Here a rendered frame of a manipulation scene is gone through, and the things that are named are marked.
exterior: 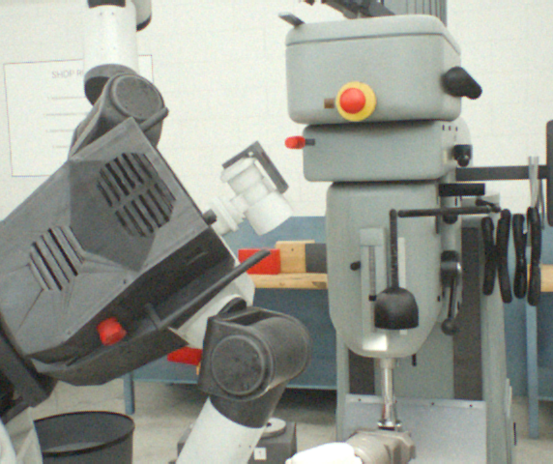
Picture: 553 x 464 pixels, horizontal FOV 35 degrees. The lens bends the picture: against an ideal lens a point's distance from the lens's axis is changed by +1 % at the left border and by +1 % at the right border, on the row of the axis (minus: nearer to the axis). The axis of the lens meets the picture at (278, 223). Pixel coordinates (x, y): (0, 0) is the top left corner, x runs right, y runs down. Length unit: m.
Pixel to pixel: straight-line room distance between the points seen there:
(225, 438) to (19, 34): 5.82
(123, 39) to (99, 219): 0.41
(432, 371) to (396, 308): 0.66
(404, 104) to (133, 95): 0.41
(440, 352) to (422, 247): 0.53
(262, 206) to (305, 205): 4.70
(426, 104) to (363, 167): 0.17
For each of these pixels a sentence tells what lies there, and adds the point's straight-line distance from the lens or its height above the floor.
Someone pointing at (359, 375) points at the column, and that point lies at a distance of 2.05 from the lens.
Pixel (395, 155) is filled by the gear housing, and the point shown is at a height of 1.67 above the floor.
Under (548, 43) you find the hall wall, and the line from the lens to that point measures 5.80.
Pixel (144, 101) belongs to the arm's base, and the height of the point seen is 1.77.
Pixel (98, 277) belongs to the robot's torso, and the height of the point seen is 1.54.
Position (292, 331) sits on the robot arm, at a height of 1.44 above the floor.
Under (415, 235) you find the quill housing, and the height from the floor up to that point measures 1.53.
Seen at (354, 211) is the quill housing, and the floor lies 1.58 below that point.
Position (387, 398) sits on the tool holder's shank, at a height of 1.22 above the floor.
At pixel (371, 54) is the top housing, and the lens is 1.38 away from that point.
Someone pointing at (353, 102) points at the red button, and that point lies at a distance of 1.33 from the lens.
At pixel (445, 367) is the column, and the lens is 2.02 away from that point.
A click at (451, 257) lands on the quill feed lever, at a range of 1.62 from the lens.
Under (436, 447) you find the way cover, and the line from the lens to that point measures 2.02.
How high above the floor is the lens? 1.70
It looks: 5 degrees down
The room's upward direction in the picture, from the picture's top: 2 degrees counter-clockwise
